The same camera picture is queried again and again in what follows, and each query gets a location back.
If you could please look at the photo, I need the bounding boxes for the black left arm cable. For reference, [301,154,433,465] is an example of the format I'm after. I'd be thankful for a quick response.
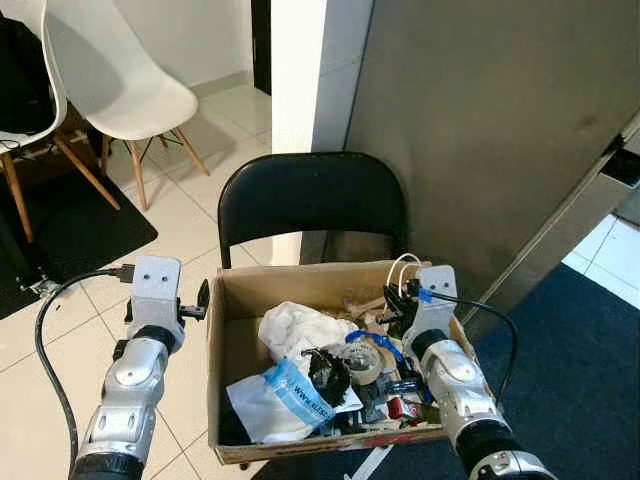
[35,264,137,471]

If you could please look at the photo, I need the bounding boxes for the white floor tape strip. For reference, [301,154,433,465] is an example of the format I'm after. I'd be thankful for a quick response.
[355,445,397,480]

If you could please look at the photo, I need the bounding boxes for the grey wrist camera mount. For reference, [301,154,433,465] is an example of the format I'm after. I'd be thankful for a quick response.
[130,255,185,327]
[405,265,459,337]

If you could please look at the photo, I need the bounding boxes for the white cable loop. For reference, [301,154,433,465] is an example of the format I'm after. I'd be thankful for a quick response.
[388,253,424,301]

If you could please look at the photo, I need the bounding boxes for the black folding chair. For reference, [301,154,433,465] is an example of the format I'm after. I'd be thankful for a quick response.
[217,152,409,272]

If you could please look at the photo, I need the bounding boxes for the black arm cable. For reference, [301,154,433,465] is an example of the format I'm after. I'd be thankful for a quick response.
[435,292,519,401]
[35,264,137,471]

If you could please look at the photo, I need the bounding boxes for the white chair wooden legs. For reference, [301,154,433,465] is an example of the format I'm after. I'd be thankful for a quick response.
[42,0,211,212]
[0,0,121,245]

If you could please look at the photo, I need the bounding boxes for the brown cardboard box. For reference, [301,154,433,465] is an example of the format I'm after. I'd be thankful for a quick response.
[207,260,482,467]

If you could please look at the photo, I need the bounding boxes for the black backpack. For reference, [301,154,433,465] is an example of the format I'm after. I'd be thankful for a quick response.
[0,15,57,137]

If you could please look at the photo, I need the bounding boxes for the small red can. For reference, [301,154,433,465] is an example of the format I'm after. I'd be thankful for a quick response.
[388,395,422,424]

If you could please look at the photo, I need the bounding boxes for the white crumpled plastic bag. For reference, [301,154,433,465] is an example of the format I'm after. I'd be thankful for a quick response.
[258,302,357,362]

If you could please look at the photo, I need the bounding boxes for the stainless steel cabinet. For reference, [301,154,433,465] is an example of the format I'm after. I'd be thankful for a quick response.
[465,115,640,343]

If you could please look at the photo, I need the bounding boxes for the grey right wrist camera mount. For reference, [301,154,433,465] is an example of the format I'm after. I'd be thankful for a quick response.
[405,265,459,337]

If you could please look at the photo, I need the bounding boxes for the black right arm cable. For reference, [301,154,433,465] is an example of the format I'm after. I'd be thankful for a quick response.
[435,292,519,401]

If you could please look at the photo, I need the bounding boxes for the black crumpled plastic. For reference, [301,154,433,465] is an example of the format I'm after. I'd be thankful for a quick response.
[308,347,352,397]

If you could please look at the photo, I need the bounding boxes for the blue strap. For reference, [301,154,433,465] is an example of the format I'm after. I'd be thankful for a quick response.
[345,330,407,367]

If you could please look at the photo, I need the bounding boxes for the black floor mat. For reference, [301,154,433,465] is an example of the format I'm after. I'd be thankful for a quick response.
[0,160,159,321]

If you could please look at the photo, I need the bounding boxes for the clear tape roll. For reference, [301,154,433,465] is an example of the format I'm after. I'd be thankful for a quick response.
[345,338,387,387]

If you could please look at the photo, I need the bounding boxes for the black wheeled stand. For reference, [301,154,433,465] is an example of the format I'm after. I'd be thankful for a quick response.
[0,205,61,297]

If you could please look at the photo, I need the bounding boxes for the dark blue carpet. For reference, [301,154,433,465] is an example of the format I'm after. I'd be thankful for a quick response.
[250,262,640,480]

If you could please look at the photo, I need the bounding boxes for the white mailer bag blue label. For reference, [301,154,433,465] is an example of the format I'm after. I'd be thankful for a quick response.
[227,358,364,445]

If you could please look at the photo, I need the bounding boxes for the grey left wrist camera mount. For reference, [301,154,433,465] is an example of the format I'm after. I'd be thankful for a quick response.
[130,255,185,327]

